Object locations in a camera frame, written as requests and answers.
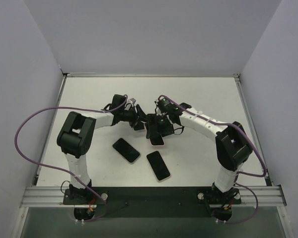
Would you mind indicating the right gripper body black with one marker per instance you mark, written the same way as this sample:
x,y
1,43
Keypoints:
x,y
160,129

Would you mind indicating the pink phone case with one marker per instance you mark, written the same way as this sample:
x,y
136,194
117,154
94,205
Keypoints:
x,y
154,141

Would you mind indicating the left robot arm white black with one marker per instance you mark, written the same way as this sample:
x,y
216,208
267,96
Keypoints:
x,y
76,135

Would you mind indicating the aluminium front rail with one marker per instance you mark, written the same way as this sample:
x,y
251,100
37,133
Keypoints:
x,y
39,196

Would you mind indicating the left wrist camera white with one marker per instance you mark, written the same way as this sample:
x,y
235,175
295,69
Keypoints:
x,y
132,100

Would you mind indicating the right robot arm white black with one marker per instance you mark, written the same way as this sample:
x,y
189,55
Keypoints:
x,y
232,148

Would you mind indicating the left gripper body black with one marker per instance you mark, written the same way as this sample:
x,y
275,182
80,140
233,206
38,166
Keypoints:
x,y
135,117

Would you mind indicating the phone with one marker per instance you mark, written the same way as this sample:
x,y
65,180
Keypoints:
x,y
126,150
158,166

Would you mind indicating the phone in white case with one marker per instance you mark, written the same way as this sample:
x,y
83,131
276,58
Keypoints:
x,y
126,150

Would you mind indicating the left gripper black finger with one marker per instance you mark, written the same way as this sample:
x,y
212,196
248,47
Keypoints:
x,y
141,115
137,126

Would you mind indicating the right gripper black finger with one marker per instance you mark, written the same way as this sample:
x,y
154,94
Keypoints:
x,y
167,130
150,126

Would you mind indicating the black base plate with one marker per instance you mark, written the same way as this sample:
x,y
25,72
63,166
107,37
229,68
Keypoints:
x,y
152,202

